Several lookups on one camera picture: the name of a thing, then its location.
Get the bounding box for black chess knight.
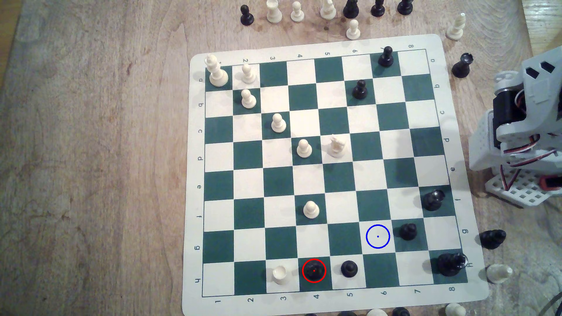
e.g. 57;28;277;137
421;190;445;212
479;229;507;250

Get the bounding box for black chess rook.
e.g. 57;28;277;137
452;53;474;79

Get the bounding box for white chess knight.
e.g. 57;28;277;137
486;264;513;284
328;134;347;159

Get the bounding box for black round-topped chess pawn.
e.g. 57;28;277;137
305;261;324;280

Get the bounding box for thin grey cable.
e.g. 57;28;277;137
537;289;562;316

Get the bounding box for tall white chess king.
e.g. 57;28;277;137
205;54;229;87

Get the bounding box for large black chess king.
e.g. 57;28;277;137
437;252;467;277

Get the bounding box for light wooden plank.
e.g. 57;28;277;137
522;0;562;58

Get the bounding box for green and white chess mat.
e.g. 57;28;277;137
181;34;490;316

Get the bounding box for white chess bishop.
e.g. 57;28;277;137
446;12;466;41

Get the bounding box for white grid robot base plate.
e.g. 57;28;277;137
485;167;562;208

